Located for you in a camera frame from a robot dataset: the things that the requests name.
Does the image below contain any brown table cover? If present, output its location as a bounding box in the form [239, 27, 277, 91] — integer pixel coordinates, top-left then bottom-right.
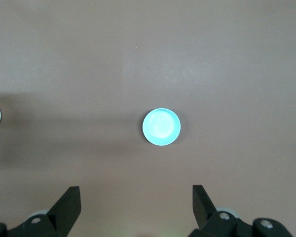
[0, 0, 296, 237]

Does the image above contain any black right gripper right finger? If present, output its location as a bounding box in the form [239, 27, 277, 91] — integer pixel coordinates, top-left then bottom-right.
[188, 184, 296, 237]

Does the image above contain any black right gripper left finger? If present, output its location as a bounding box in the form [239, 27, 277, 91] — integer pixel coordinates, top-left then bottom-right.
[0, 186, 82, 237]

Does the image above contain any light blue bowl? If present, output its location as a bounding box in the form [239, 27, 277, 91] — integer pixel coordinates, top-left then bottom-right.
[142, 107, 182, 146]

